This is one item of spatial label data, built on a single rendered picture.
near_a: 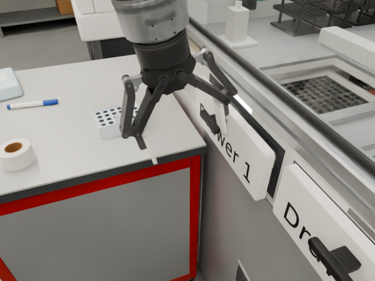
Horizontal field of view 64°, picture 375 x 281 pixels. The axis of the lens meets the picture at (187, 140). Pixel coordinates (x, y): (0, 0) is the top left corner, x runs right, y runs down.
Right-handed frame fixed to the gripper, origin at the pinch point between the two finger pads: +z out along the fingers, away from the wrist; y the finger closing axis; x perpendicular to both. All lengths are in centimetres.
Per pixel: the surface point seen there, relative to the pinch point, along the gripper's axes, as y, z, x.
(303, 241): 8.8, 7.7, -21.7
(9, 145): -35.6, 2.5, 24.2
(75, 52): -37, 84, 285
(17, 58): -92, 72, 291
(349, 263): 8.8, 0.5, -29.1
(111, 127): -13.3, 8.4, 24.4
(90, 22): -9, 1, 83
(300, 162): 12.5, -1.1, -15.0
